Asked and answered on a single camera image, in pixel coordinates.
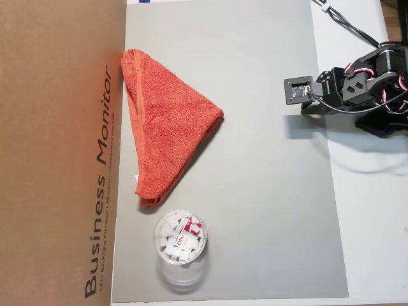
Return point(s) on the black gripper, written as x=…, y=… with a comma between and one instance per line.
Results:
x=326, y=83

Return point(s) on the orange terry towel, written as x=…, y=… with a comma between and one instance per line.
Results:
x=165, y=127

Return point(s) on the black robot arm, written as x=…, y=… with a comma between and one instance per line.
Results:
x=385, y=60

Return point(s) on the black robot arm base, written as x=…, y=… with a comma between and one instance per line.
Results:
x=379, y=126

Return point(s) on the grey table mat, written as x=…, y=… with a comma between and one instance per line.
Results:
x=255, y=223

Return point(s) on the red white paper packet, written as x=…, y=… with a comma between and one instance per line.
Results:
x=186, y=240

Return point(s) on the clear plastic jar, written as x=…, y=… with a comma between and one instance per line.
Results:
x=173, y=280

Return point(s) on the brown cardboard monitor box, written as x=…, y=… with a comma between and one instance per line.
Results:
x=48, y=127

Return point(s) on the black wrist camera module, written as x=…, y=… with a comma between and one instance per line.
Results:
x=298, y=90

